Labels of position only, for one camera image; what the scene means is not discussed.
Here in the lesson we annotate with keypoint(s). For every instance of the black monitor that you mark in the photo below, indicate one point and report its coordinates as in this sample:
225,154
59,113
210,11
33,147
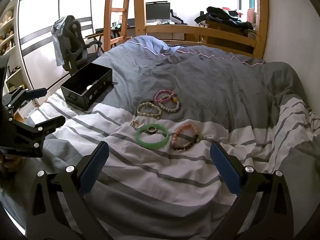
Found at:
157,11

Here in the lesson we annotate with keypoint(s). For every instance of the pile of dark clothes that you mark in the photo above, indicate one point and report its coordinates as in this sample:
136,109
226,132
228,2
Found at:
220,17

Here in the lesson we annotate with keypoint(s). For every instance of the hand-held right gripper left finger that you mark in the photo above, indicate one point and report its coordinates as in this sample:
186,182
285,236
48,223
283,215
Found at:
93,170

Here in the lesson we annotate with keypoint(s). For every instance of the person's left hand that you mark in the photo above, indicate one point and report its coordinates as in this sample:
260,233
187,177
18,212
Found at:
10,163

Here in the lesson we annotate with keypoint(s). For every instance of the grey and white striped duvet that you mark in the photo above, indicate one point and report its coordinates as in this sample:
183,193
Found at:
200,85

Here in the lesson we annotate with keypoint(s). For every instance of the white shelf with plush toys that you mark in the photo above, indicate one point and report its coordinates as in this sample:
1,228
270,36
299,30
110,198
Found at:
12,45

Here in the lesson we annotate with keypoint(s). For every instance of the black box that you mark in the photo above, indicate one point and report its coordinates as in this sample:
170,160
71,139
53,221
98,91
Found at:
75,97

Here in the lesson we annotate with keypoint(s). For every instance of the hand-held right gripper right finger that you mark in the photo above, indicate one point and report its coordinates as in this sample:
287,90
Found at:
225,170

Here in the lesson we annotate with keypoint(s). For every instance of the light blue shirt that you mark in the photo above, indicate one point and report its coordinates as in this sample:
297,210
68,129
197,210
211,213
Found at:
58,45

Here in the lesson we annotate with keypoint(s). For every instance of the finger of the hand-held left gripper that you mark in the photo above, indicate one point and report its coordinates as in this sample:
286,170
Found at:
37,93
50,124

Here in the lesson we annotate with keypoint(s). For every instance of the wooden folding table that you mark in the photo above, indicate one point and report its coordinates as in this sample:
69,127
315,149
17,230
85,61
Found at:
93,35

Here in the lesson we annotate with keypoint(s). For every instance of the wooden ladder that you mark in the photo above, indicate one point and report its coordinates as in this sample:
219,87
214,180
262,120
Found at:
108,25

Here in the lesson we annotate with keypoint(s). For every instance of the wooden bed frame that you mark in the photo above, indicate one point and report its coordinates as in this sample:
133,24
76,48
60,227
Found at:
262,17

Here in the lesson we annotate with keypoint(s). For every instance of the white sliding wardrobe door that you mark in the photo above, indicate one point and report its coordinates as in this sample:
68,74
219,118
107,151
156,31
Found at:
37,42

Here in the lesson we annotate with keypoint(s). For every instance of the black office chair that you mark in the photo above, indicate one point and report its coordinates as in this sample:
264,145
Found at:
72,52

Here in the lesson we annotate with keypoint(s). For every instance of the pink box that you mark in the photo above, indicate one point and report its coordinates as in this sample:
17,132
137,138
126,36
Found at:
251,15

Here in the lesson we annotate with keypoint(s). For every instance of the green jade bangle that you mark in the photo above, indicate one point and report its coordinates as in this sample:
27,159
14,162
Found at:
140,140

